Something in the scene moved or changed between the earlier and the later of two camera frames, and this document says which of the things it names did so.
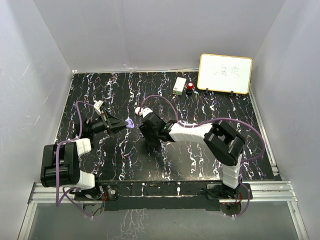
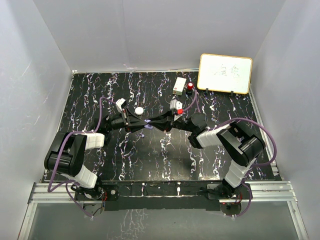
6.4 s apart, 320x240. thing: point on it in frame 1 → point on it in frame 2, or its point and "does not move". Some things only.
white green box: x=179 y=86 does not move
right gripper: x=146 y=130 → x=166 y=126
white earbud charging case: x=137 y=109 does not move
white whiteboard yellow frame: x=225 y=73 does not move
